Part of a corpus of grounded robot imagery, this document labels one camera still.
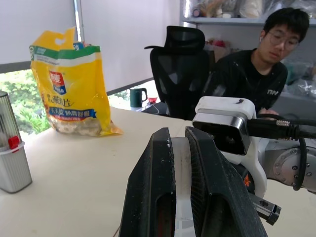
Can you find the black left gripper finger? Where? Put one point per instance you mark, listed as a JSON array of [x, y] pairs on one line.
[[148, 187]]

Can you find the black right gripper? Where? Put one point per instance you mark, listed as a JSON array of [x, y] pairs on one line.
[[266, 208]]

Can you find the small red object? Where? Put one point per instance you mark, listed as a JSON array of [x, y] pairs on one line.
[[152, 99]]

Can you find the dark green electric kettle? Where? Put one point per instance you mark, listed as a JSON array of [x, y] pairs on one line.
[[137, 97]]

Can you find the black mesh office chair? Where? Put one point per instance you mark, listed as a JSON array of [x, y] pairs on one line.
[[180, 74]]

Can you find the yellow cereal bag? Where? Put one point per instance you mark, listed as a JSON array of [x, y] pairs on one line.
[[74, 93]]

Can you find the person in black shirt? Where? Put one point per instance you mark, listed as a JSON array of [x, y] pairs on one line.
[[247, 76]]

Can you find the ribbed silver canister red clip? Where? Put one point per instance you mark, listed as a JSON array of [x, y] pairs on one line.
[[12, 168]]

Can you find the pile of clear plastic bags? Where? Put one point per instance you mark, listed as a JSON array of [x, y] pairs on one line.
[[301, 74]]

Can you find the grey metal storage shelf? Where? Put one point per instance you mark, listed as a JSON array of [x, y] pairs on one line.
[[222, 21]]

